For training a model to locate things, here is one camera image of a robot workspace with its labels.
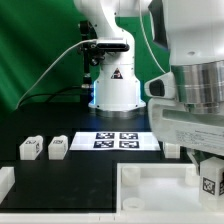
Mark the black camera on stand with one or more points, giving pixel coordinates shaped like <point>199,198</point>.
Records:
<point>87,50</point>

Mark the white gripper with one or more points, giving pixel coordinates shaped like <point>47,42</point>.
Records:
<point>171,123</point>

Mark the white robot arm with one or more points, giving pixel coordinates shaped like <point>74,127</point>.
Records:
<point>186,104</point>

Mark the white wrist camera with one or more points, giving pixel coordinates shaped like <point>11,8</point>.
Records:
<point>161,87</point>

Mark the white square table top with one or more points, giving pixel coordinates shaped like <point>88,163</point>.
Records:
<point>161,194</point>

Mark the white left obstacle block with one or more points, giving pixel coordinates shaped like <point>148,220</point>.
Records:
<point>7,180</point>

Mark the white sheet with tags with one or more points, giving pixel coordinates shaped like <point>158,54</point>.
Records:
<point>111,140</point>

